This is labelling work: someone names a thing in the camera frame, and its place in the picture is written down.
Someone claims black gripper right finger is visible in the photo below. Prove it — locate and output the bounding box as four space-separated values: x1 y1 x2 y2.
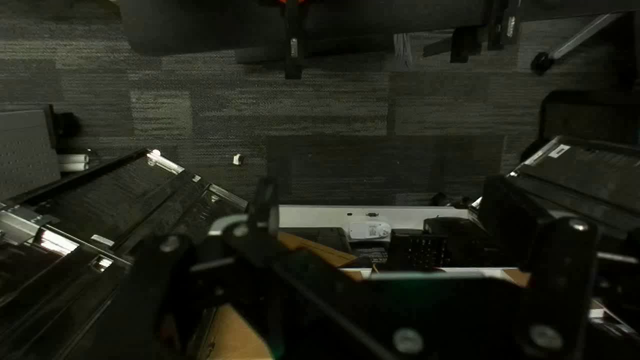
477 174 598 360

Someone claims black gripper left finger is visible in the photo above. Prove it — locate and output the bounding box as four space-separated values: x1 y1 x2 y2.
221 176 428 360

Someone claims white wooden-edged table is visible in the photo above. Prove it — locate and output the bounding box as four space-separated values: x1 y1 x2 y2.
205 201 536 283

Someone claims small black ribbed block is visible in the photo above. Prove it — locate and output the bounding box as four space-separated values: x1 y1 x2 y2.
385 227 450 271

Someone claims metal leg with black foot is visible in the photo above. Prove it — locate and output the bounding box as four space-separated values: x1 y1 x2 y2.
528 11 626 75

